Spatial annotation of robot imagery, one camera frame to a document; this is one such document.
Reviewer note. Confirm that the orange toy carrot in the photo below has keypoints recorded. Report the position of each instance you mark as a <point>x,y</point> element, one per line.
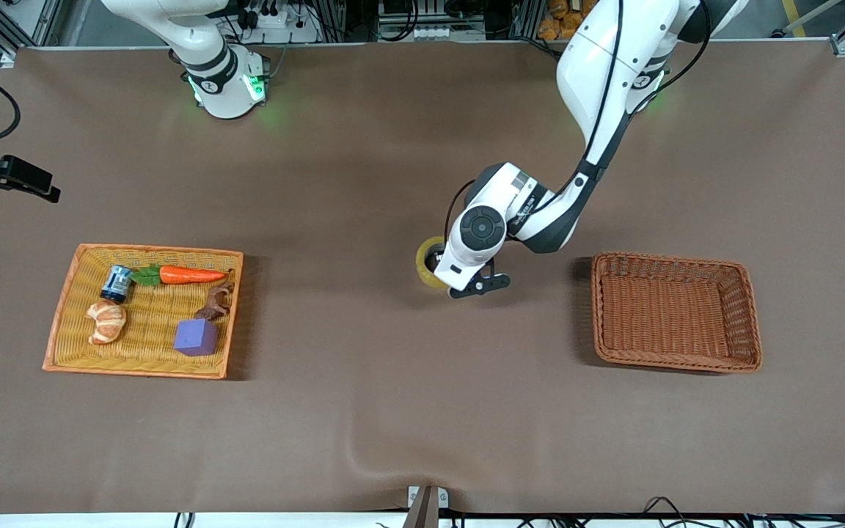
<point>188,275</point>

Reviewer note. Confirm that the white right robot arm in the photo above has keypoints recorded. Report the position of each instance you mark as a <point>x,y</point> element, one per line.
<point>223,92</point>

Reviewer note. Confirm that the white power strip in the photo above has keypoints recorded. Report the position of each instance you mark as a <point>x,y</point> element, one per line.
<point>283,26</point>

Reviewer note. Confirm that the orange wicker tray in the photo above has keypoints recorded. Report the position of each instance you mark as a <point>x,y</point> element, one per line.
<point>81,352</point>

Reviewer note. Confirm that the purple cube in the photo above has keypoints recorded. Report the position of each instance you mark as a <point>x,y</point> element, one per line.
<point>196,337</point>

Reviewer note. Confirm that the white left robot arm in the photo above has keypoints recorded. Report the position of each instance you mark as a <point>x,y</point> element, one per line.
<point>591,81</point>

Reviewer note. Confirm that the orange snack bag pile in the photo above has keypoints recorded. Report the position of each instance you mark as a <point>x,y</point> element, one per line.
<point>556,18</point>

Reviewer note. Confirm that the brown wicker basket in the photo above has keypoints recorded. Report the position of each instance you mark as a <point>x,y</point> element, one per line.
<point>675,312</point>

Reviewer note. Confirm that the toy croissant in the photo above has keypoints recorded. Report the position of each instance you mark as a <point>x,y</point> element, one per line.
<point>107,323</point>

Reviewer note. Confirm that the blue battery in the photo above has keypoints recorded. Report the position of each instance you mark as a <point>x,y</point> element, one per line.
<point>116,284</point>

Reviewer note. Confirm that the brown toy pretzel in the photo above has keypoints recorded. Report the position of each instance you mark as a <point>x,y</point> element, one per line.
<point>212,308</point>

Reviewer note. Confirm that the clear yellowish tape roll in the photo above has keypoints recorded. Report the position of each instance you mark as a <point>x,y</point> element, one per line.
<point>422,268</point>

